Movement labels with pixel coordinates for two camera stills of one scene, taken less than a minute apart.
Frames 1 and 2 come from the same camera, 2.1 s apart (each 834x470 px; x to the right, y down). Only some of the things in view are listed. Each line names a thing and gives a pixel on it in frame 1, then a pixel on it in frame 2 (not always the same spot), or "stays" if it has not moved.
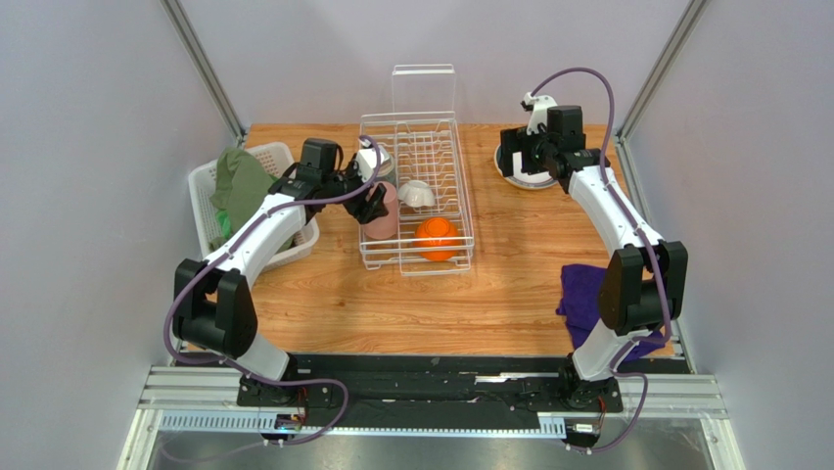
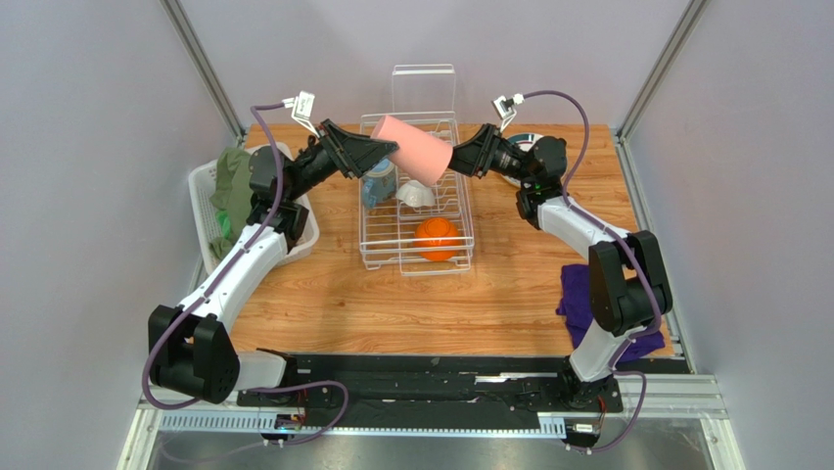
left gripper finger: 376,208 -> 355,153
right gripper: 513,151 -> 486,150
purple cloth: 579,304 stays
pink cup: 384,227 -> 421,155
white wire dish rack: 431,231 stays
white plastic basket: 276,157 stays
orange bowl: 437,238 stays
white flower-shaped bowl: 416,193 stays
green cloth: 240,180 stays
